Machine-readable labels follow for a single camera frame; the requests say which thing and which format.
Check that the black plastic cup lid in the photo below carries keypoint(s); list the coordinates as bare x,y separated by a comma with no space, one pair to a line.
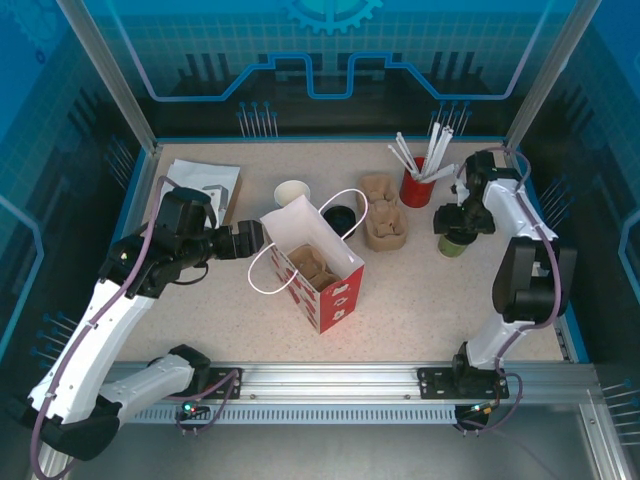
347,233
339,216
456,236

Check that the green paper coffee cup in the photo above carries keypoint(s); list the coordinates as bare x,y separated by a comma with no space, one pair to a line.
451,247

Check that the white paper napkin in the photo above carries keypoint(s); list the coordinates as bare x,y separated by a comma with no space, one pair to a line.
200,172

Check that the red white paper gift bag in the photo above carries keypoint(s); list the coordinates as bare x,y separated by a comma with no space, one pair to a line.
340,305

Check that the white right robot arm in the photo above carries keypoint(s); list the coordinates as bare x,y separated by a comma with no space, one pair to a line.
520,215

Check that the red straw holder cup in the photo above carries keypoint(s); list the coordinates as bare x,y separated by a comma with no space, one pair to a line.
416,195

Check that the stack of white paper cups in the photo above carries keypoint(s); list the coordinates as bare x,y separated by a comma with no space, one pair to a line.
290,192

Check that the white wrapped straw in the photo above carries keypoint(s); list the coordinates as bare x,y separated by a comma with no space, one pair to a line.
436,149
401,160
431,147
407,152
442,150
440,171

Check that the aluminium table side rail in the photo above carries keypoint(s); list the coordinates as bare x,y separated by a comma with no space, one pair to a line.
562,340
137,200

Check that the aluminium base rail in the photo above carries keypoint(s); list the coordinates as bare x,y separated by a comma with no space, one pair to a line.
325,380

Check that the aluminium frame post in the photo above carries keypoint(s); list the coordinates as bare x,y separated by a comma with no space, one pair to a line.
100,65
550,65

